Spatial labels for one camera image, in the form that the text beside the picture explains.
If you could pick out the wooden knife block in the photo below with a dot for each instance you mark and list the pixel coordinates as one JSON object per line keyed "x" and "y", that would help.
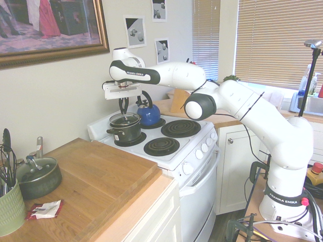
{"x": 178, "y": 100}

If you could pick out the narrow window blind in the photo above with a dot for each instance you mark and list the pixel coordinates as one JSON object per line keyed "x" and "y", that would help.
{"x": 205, "y": 37}

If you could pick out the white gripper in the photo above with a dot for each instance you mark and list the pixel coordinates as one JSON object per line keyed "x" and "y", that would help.
{"x": 123, "y": 93}

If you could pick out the small coil burner under kettle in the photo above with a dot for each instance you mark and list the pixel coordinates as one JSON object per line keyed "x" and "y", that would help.
{"x": 160, "y": 124}

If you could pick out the red container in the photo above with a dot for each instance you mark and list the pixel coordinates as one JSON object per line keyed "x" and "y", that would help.
{"x": 321, "y": 91}

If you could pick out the white cabinet with knob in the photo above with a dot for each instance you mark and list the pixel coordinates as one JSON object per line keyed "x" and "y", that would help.
{"x": 232, "y": 171}

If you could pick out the black camera stand pole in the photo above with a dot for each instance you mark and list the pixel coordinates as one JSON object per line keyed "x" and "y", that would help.
{"x": 309, "y": 80}

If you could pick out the large bare coil burner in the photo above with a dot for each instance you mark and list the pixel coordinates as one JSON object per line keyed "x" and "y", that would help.
{"x": 180, "y": 128}

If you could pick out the yellow red emergency stop button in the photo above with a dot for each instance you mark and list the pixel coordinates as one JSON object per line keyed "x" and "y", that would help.
{"x": 316, "y": 171}

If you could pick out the white electric stove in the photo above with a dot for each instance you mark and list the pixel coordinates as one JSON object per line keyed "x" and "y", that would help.
{"x": 196, "y": 201}

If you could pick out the small coil burner under pot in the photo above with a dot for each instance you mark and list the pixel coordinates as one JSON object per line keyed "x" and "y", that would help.
{"x": 140, "y": 141}

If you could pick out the clear blue spray bottle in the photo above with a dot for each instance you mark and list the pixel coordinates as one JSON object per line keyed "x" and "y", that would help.
{"x": 304, "y": 83}

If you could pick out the white burner knob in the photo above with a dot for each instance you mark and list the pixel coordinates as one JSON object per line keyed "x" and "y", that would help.
{"x": 209, "y": 142}
{"x": 199, "y": 154}
{"x": 214, "y": 136}
{"x": 204, "y": 148}

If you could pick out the white oven dial knob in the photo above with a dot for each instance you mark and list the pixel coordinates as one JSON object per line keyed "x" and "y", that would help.
{"x": 188, "y": 168}

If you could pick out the small green plant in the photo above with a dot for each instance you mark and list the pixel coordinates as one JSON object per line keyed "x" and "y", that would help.
{"x": 230, "y": 78}

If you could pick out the grey printed wall sheet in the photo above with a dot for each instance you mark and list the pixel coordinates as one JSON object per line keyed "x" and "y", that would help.
{"x": 135, "y": 31}
{"x": 162, "y": 51}
{"x": 159, "y": 10}

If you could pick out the brown lidded spice jar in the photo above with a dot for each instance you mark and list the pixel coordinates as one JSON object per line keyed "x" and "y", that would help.
{"x": 32, "y": 154}

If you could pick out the silver round cabinet knob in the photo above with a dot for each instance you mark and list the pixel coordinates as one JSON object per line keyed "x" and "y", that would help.
{"x": 230, "y": 141}

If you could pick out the gold framed painting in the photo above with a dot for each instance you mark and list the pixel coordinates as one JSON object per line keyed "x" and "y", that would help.
{"x": 50, "y": 22}

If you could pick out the white drawer cabinet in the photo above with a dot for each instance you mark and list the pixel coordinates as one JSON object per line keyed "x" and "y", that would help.
{"x": 151, "y": 216}

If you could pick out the wide window blind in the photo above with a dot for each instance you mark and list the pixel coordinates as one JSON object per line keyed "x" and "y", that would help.
{"x": 277, "y": 43}

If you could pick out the thick wooden butcher block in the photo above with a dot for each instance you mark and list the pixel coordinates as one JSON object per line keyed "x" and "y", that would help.
{"x": 101, "y": 171}

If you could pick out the round glass pot lid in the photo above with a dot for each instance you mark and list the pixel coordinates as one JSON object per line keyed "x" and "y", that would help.
{"x": 125, "y": 119}

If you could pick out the grey camera on stand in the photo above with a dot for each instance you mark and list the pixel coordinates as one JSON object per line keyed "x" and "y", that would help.
{"x": 313, "y": 43}

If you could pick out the red white snack packet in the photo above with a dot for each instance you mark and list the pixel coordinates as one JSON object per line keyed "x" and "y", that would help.
{"x": 45, "y": 209}

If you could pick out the small bare coil burner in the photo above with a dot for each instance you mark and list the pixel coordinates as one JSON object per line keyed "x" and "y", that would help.
{"x": 161, "y": 146}

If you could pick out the black plastic spoon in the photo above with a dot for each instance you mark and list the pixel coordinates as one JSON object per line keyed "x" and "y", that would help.
{"x": 6, "y": 137}

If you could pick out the green ribbed utensil holder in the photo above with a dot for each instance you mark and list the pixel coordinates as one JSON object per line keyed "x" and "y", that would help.
{"x": 10, "y": 211}

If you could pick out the black table clamp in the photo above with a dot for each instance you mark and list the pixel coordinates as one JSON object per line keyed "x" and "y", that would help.
{"x": 257, "y": 170}
{"x": 239, "y": 227}

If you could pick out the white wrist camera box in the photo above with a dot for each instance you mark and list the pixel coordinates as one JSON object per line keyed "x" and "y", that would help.
{"x": 107, "y": 85}

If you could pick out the clear soap dispenser bottle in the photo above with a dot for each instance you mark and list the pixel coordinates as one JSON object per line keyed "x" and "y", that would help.
{"x": 315, "y": 85}

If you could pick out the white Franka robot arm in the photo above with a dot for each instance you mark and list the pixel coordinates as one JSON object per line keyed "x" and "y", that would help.
{"x": 252, "y": 106}

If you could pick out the metal kitchen sink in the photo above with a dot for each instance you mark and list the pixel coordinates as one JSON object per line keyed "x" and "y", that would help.
{"x": 313, "y": 106}

